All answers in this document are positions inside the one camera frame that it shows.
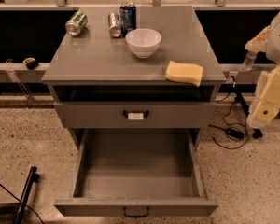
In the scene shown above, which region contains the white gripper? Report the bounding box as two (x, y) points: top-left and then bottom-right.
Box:
(245, 27), (280, 129)

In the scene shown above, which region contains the yellow sponge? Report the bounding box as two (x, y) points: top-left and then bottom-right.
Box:
(165, 61), (203, 87)

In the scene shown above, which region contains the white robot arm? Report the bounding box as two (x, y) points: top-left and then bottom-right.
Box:
(245, 11), (280, 129)

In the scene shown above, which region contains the grey drawer cabinet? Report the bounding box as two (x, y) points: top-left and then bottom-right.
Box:
(42, 6), (225, 144)

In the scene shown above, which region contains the open grey lower drawer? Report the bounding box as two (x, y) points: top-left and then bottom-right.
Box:
(55, 129), (217, 218)

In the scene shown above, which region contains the closed grey upper drawer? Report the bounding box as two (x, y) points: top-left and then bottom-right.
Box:
(54, 102), (215, 128)

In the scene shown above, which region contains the clear plastic water bottle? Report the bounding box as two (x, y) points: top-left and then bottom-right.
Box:
(242, 51), (258, 71)

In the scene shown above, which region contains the black stand leg right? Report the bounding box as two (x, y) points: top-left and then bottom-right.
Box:
(232, 84), (263, 139)

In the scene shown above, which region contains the white bowl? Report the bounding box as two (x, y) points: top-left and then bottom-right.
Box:
(125, 28), (161, 59)

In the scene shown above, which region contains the blue soda can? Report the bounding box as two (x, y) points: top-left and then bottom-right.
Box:
(119, 2), (136, 36)

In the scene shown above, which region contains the silver can lying down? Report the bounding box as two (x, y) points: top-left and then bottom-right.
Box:
(108, 13), (121, 38)

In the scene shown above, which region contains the green can lying down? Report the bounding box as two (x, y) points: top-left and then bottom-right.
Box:
(65, 11), (88, 36)

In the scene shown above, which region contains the black tape measure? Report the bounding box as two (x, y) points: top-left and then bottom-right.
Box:
(22, 58), (38, 70)

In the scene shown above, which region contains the black bar lower left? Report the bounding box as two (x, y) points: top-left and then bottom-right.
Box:
(12, 166), (39, 224)

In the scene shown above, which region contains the black power adapter with cable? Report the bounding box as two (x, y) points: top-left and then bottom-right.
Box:
(207, 91), (250, 150)

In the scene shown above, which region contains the black cable lower left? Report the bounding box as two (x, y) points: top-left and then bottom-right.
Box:
(0, 175), (45, 224)

